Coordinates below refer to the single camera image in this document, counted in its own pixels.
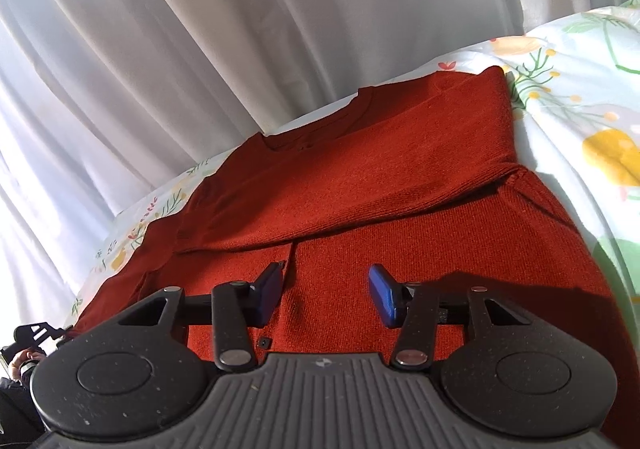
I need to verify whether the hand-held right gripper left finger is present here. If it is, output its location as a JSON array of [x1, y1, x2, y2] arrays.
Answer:
[[119, 263, 286, 372]]

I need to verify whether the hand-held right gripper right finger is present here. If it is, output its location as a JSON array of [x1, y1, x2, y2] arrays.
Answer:
[[368, 264, 531, 371]]

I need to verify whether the red knit sweater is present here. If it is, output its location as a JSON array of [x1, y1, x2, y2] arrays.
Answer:
[[65, 65, 623, 365]]

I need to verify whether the white curtain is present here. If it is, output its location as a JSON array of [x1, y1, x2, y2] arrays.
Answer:
[[0, 0, 640, 330]]

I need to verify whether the person's left hand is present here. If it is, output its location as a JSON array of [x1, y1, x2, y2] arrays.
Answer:
[[7, 350, 48, 384]]

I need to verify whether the floral bed sheet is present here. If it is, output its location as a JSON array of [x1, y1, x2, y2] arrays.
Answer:
[[70, 0, 640, 445]]

